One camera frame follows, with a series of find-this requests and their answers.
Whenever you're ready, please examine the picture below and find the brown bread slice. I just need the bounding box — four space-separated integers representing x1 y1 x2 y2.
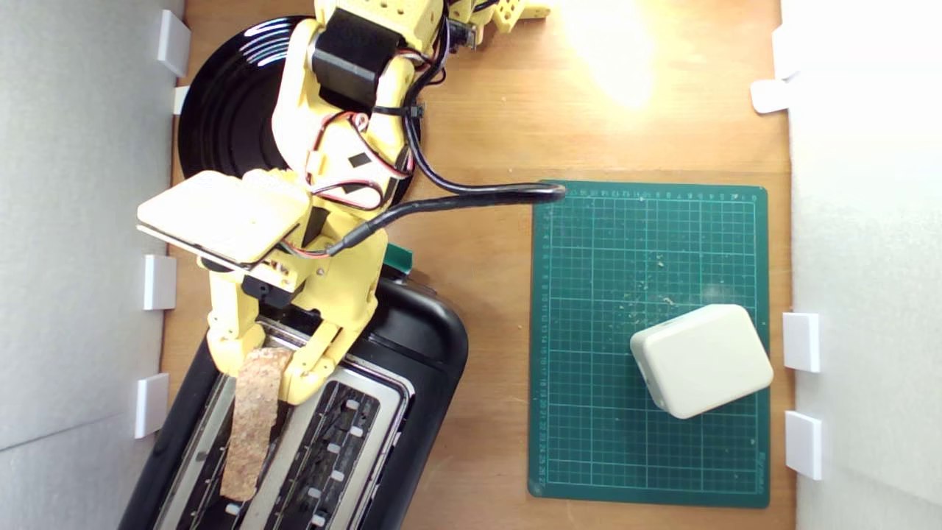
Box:
219 347 294 503

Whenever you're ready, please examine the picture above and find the black two-slot toaster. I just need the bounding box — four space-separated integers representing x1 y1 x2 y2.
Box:
118 254 470 530

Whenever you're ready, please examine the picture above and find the black round plate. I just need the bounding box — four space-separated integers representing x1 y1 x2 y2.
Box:
178 16 422 211

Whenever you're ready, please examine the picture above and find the green cutting mat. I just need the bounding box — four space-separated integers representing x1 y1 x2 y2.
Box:
528 180 771 509

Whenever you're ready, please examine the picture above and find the white rounded block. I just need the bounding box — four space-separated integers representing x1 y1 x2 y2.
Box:
629 303 774 419

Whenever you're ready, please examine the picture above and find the yellow wrist camera box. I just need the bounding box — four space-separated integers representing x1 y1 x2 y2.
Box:
136 169 311 275

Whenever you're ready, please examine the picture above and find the black camera cable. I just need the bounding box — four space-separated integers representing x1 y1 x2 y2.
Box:
324 15 567 258

